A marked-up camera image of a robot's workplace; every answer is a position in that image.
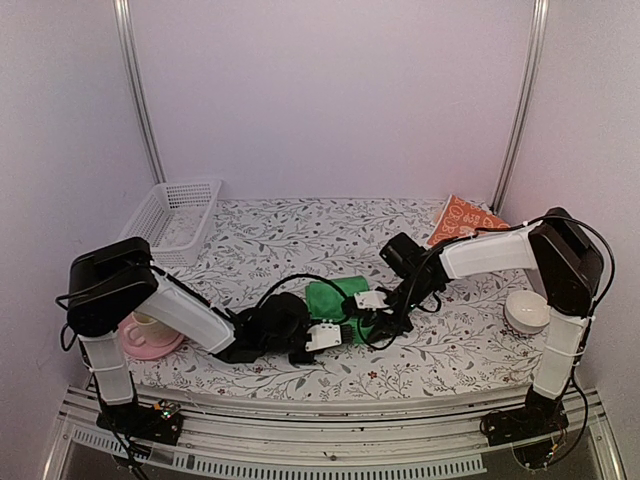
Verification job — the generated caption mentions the green microfiber towel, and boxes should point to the green microfiber towel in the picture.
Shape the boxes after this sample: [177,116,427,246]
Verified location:
[305,276,369,323]

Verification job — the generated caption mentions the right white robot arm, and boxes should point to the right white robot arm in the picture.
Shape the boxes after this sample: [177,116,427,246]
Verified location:
[355,207,615,436]

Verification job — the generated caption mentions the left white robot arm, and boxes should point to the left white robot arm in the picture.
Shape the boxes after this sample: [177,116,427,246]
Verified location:
[58,237,315,434]

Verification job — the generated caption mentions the orange rabbit pattern towel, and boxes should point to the orange rabbit pattern towel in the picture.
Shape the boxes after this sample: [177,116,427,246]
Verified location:
[426,195,508,247]

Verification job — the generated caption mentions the white ceramic bowl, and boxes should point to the white ceramic bowl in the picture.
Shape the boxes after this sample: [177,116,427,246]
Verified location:
[504,290,549,335]

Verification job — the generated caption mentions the cream ribbed mug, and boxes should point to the cream ribbed mug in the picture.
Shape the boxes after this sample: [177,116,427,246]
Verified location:
[125,312,166,346]

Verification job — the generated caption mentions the pink saucer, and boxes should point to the pink saucer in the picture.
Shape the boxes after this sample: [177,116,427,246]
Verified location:
[118,318,185,361]

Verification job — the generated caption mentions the white plastic mesh basket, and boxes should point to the white plastic mesh basket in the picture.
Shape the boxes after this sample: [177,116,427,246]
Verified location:
[119,178,223,268]

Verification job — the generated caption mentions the right black camera cable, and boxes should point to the right black camera cable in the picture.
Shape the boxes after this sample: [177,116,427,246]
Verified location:
[357,244,444,351]

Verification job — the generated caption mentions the black camera cable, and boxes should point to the black camera cable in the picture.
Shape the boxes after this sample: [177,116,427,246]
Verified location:
[357,244,444,351]
[252,273,351,326]

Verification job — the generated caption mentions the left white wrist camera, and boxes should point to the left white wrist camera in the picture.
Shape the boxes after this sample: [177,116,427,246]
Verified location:
[305,323,354,352]

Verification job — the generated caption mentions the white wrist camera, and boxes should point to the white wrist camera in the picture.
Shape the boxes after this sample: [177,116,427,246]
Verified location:
[341,290,389,315]
[305,323,354,352]

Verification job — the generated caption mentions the left black camera cable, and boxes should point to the left black camera cable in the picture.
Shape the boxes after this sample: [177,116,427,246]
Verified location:
[252,273,351,326]

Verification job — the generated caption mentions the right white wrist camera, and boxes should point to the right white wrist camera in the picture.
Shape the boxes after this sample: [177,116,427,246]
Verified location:
[341,290,389,315]

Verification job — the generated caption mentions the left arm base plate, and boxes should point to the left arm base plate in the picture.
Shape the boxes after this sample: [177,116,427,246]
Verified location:
[96,401,184,446]

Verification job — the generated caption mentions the aluminium front rail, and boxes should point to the aluminium front rail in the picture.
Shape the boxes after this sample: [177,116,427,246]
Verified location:
[44,387,631,479]

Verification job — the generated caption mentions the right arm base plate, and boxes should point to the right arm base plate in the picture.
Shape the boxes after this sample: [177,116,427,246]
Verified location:
[479,407,569,446]

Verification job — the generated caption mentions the right aluminium frame post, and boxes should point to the right aluminium frame post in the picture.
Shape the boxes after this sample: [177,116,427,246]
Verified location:
[490,0,550,214]

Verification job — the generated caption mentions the aluminium frame post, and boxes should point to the aluminium frame post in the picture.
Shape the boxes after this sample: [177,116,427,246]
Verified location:
[113,0,166,184]
[490,0,550,214]

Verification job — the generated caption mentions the left aluminium frame post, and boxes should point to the left aluminium frame post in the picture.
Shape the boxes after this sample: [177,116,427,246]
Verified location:
[113,0,166,184]

